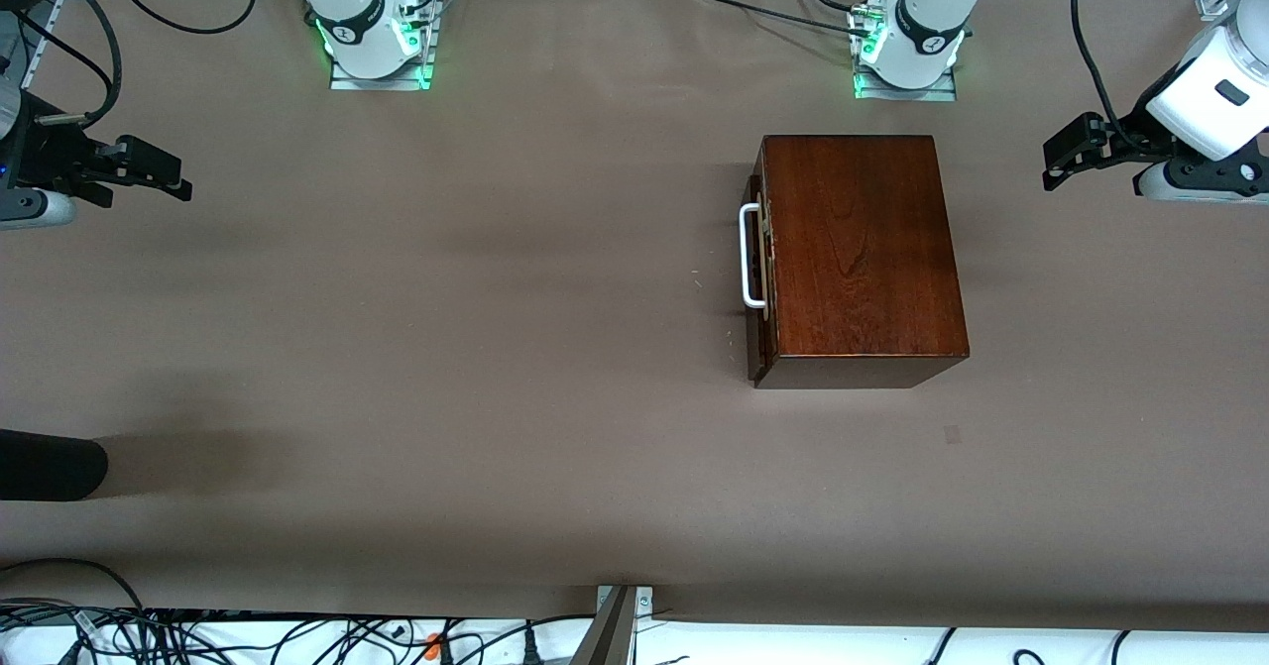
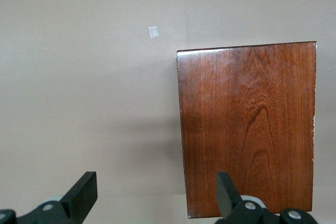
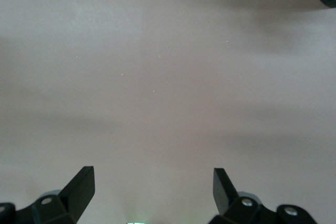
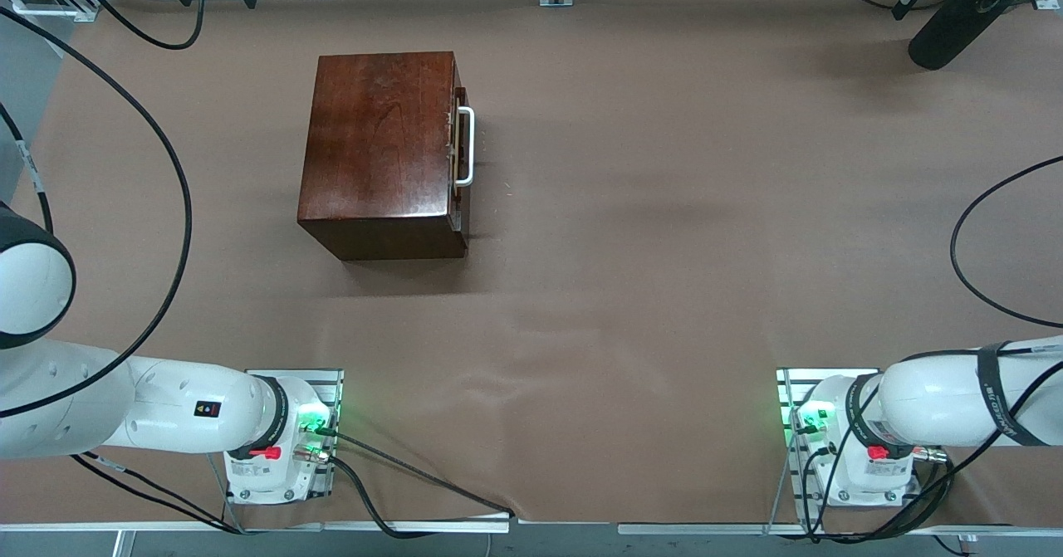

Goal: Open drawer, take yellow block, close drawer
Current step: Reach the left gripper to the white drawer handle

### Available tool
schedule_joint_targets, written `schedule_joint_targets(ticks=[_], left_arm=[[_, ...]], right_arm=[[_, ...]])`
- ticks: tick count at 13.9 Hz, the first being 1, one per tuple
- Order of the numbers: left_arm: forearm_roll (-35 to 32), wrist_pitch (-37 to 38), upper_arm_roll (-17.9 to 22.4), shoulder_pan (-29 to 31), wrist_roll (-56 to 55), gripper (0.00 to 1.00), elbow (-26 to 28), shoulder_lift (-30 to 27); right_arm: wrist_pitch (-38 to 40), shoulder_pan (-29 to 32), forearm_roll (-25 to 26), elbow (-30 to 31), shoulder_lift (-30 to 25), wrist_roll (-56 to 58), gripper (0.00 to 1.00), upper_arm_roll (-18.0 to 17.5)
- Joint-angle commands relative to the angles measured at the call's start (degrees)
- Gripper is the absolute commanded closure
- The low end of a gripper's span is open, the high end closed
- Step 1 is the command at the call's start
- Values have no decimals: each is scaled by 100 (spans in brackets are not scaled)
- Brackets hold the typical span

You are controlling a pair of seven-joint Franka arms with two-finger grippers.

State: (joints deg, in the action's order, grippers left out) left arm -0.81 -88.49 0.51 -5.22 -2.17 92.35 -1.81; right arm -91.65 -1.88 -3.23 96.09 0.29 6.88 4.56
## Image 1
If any brown paper table cover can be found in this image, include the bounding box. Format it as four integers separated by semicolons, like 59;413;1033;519
0;0;1269;632

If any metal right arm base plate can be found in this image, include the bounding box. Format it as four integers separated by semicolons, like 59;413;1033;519
329;49;436;92

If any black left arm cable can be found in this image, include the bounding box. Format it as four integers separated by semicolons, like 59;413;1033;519
1070;0;1153;151

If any silver metal bracket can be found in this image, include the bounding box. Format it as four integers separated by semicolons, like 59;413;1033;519
596;586;654;638

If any dark brown wooden cabinet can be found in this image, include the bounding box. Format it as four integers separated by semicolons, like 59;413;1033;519
751;134;971;390

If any black angled post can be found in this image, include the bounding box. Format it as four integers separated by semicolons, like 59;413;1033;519
570;586;637;665

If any grey cable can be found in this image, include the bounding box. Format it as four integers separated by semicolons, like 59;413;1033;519
0;604;88;630

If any arched black cable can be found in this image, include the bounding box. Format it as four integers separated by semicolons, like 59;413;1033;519
0;557;152;628

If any short black right arm cable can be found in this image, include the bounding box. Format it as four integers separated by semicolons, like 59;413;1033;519
0;0;123;129

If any long black base cable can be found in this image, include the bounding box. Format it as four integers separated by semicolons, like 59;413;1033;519
691;0;869;36

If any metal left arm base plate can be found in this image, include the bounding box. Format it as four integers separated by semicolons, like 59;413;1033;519
854;68;959;103

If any black cylinder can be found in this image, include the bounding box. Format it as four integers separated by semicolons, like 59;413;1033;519
0;428;109;502

